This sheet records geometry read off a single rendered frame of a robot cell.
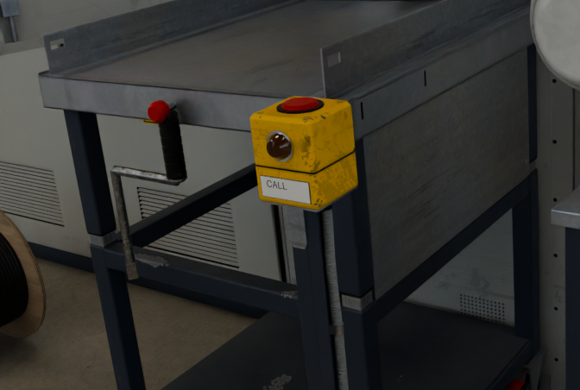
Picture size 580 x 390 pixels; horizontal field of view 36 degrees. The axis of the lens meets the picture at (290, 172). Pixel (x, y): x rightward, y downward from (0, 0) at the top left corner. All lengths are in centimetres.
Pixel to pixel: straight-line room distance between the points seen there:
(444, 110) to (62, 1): 85
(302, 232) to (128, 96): 52
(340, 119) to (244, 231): 139
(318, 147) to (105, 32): 78
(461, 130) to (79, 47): 65
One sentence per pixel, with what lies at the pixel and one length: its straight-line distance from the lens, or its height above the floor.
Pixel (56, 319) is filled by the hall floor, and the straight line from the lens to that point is 264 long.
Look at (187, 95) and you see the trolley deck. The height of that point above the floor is 84.
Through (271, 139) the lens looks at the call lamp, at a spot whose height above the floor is 88.
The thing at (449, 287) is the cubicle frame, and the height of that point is 22.
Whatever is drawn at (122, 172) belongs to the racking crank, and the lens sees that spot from 144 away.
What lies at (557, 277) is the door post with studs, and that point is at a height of 29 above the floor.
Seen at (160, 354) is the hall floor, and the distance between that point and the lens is 235.
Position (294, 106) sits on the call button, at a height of 91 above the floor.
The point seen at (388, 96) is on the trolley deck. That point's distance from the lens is 124.
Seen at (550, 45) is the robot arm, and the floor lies 96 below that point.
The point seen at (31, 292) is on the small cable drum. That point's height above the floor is 17.
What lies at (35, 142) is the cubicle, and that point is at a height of 42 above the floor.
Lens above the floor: 115
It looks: 19 degrees down
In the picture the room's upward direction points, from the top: 6 degrees counter-clockwise
